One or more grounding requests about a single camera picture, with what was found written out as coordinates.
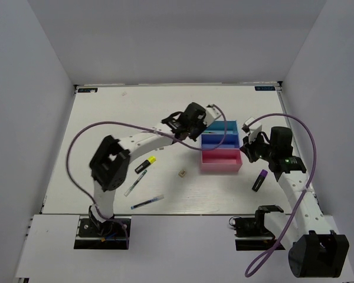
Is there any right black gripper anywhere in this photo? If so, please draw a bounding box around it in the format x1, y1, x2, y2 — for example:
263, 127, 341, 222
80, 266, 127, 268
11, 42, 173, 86
240, 131, 276, 163

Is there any yellow cap black highlighter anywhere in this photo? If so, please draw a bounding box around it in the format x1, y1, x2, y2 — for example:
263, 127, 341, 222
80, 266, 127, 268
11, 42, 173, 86
135, 156, 156, 174

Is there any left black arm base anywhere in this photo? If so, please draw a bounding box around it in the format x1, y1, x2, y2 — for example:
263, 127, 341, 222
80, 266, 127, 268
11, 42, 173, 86
74, 218, 131, 250

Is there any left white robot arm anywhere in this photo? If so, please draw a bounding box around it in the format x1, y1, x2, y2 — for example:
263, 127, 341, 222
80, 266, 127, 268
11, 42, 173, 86
89, 103, 221, 235

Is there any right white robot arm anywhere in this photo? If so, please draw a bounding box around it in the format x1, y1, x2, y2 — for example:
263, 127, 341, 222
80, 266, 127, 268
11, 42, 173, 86
240, 125, 349, 278

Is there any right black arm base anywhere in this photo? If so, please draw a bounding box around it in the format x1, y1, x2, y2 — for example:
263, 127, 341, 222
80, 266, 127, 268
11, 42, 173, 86
228, 205, 284, 251

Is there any purple cap black highlighter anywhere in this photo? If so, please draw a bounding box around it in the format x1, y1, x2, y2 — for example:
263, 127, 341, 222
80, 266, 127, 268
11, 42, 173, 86
251, 169, 268, 192

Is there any three-colour compartment box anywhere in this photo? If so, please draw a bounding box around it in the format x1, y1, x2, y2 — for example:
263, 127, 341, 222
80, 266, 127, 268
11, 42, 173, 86
200, 120, 242, 173

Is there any small beige eraser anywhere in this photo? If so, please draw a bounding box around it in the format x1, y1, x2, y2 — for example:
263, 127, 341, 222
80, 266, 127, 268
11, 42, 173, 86
178, 169, 186, 177

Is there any right blue corner label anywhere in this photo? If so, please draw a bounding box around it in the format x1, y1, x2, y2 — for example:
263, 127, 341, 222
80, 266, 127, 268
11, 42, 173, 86
254, 85, 276, 91

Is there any blue corner label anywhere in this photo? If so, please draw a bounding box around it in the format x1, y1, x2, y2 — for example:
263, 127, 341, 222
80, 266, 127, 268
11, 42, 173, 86
77, 88, 98, 93
254, 85, 276, 91

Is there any blue clear pen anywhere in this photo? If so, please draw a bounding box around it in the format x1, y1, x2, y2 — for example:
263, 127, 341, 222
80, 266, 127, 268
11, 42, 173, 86
130, 195, 164, 210

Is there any green clear pen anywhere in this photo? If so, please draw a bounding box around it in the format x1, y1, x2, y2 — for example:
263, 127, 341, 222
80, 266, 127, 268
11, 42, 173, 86
124, 170, 148, 197

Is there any left blue corner label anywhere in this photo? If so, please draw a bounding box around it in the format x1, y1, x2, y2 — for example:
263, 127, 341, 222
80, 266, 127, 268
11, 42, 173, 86
77, 88, 98, 93

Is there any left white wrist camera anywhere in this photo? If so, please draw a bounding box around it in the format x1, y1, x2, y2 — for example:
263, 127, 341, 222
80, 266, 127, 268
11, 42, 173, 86
203, 104, 222, 127

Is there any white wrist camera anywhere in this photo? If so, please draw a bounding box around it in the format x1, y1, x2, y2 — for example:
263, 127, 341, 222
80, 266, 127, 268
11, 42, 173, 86
241, 117, 262, 144
203, 104, 222, 127

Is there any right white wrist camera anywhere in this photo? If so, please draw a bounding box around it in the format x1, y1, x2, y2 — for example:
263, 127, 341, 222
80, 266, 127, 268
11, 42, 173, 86
241, 117, 262, 144

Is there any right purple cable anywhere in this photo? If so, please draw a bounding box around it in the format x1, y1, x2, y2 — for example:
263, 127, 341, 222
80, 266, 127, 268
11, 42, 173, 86
244, 113, 317, 278

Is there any purple cable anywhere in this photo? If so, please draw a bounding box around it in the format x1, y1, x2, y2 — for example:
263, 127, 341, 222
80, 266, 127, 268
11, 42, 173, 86
244, 113, 317, 278
65, 104, 228, 250

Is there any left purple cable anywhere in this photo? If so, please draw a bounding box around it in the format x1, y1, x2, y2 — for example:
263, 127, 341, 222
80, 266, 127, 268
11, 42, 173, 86
65, 104, 228, 250

